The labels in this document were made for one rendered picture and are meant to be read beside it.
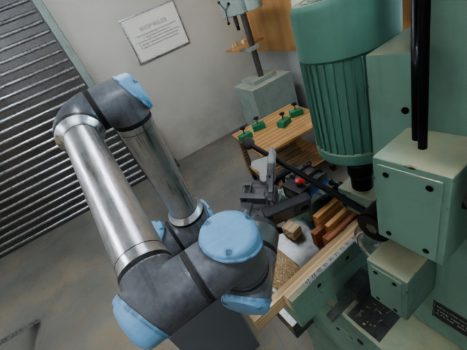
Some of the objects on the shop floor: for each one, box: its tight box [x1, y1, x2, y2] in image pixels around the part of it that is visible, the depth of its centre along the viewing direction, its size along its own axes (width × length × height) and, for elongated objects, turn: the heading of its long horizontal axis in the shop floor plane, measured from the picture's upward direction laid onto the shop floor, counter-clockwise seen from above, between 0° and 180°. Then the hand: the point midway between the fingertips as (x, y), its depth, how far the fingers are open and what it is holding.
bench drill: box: [218, 0, 299, 126], centre depth 284 cm, size 48×62×158 cm
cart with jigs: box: [232, 102, 336, 187], centre depth 238 cm, size 66×57×64 cm
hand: (278, 167), depth 72 cm, fingers open, 14 cm apart
